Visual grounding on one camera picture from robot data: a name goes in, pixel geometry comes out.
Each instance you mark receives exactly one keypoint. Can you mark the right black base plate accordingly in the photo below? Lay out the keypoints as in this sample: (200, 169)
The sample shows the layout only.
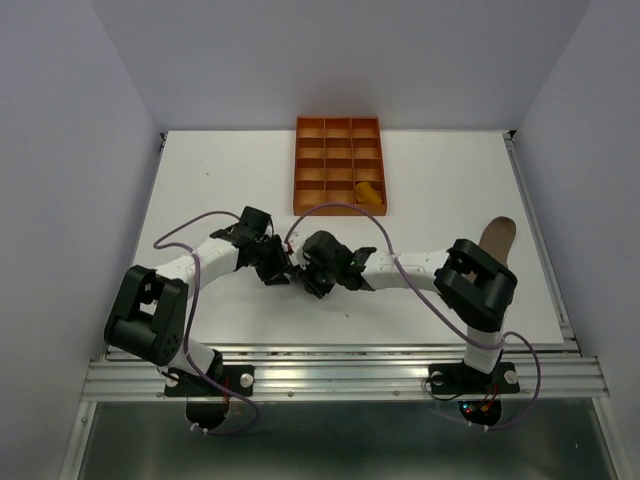
(460, 379)

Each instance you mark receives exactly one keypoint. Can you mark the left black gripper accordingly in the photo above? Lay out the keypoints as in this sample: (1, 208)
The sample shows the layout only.
(273, 274)

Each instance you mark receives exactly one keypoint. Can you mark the mustard yellow sock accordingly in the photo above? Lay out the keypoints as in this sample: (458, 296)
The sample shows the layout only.
(365, 194)

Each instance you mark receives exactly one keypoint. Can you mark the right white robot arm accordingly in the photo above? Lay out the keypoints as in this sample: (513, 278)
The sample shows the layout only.
(472, 283)

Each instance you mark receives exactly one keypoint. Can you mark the aluminium rail frame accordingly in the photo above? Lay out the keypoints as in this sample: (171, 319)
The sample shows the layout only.
(359, 412)

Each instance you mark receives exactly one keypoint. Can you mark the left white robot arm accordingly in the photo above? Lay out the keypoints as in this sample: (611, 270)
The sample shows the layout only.
(155, 307)

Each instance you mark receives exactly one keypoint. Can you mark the taupe maroon-cuffed sock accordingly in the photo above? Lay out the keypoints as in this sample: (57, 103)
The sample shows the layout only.
(496, 241)

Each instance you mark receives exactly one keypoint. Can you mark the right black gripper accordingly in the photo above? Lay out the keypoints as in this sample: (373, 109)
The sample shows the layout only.
(305, 276)

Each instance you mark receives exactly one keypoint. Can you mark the orange compartment tray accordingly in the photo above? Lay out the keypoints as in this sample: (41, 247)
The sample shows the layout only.
(332, 154)

